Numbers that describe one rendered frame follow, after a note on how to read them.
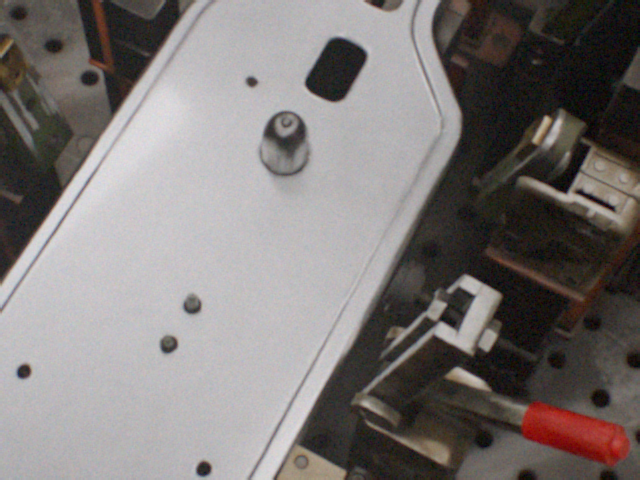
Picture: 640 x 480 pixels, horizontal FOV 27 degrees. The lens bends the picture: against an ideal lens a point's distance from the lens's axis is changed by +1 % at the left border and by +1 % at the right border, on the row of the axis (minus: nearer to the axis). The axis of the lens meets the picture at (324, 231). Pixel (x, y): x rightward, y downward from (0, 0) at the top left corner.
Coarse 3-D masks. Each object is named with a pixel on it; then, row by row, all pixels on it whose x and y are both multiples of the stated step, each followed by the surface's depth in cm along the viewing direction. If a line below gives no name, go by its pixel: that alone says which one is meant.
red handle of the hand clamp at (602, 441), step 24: (456, 384) 74; (456, 408) 74; (480, 408) 73; (504, 408) 72; (528, 408) 71; (552, 408) 70; (528, 432) 71; (552, 432) 70; (576, 432) 69; (600, 432) 68; (624, 432) 69; (600, 456) 68; (624, 456) 68
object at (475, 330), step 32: (416, 288) 63; (480, 288) 64; (416, 320) 72; (448, 320) 64; (480, 320) 63; (384, 352) 78; (416, 352) 66; (448, 352) 63; (480, 352) 64; (384, 384) 73; (416, 384) 70
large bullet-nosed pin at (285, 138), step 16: (288, 112) 86; (272, 128) 85; (288, 128) 85; (304, 128) 86; (272, 144) 86; (288, 144) 85; (304, 144) 86; (272, 160) 87; (288, 160) 87; (304, 160) 89
